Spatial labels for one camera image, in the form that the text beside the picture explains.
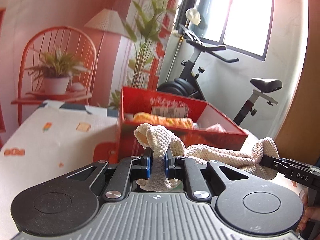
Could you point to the red strawberry cardboard box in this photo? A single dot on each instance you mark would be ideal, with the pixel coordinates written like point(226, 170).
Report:
point(193, 121)

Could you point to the right hand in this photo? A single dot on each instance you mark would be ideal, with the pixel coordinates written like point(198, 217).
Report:
point(310, 212)

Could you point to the white patterned table cover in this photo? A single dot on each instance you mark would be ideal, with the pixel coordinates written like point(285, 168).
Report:
point(59, 182)

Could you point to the cream knitted cloth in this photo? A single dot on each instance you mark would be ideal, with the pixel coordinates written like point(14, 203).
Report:
point(160, 139)

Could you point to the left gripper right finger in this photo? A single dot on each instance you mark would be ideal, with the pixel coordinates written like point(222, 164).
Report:
point(174, 166)

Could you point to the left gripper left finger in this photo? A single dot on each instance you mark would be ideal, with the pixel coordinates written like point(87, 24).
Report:
point(141, 166)

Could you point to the wooden door panel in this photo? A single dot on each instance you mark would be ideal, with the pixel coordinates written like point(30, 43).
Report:
point(298, 136)

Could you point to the orange fabric in box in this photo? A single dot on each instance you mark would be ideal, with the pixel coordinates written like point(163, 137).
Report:
point(143, 117)

